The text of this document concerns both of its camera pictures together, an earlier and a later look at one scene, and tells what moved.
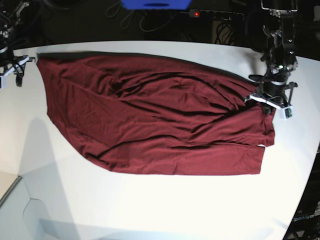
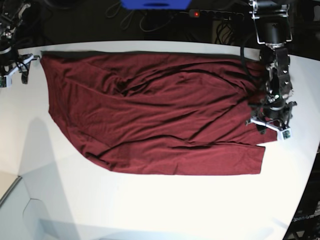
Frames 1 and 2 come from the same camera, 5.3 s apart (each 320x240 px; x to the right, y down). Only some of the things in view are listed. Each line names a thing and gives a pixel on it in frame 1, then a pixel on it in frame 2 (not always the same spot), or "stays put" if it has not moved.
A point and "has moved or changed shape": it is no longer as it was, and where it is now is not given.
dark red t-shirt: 141,115 has moved or changed shape
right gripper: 273,95 → 277,119
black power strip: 224,15 stays put
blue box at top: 161,4 stays put
